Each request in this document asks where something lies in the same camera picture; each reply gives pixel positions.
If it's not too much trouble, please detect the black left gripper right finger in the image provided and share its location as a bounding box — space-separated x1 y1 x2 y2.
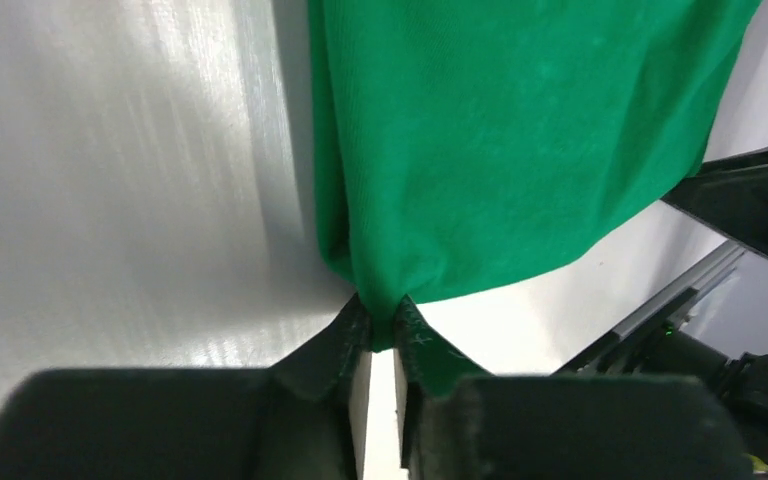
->
393 296 490 479

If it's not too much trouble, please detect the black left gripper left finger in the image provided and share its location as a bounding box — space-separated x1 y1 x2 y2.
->
269 295 371 479

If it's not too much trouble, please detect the green t-shirt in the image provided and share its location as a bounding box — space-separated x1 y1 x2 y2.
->
308 1 759 351

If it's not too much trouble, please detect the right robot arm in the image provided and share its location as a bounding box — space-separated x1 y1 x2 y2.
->
638 147 768 472

